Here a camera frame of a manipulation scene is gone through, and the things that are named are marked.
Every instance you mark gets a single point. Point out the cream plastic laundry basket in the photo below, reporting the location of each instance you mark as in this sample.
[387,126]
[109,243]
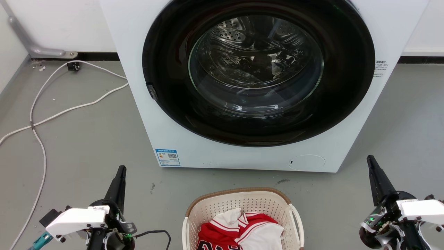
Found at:
[242,201]

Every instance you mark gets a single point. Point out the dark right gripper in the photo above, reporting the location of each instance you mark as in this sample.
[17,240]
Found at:
[388,222]

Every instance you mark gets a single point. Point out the blue energy label sticker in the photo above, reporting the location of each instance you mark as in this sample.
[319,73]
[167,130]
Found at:
[167,157]

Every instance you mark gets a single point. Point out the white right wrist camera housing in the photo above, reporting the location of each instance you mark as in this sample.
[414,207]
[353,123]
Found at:
[421,210]

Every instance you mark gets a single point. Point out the round black washer door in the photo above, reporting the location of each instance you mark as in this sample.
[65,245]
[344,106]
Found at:
[173,52]

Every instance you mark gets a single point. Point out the small printed warning label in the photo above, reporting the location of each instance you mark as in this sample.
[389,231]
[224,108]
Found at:
[380,68]

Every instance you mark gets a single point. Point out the white garment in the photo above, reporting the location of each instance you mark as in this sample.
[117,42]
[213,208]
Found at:
[263,238]

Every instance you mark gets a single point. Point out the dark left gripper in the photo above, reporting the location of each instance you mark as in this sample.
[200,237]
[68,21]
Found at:
[118,225]

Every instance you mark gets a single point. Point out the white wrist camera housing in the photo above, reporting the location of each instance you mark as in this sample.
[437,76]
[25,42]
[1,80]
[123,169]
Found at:
[421,210]
[74,220]

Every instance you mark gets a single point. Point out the white front-load washing machine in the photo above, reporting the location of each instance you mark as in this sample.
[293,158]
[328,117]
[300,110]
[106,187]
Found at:
[239,156]

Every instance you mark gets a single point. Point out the grey wall pipe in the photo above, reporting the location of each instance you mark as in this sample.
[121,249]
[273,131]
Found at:
[24,40]

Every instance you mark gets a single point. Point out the red and white jersey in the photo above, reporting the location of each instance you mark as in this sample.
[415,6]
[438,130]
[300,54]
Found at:
[216,234]

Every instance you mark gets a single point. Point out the round white filter cover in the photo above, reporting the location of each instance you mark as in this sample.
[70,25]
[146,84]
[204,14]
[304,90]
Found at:
[307,162]

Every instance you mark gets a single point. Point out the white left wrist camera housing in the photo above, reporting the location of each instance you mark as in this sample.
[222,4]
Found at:
[74,220]

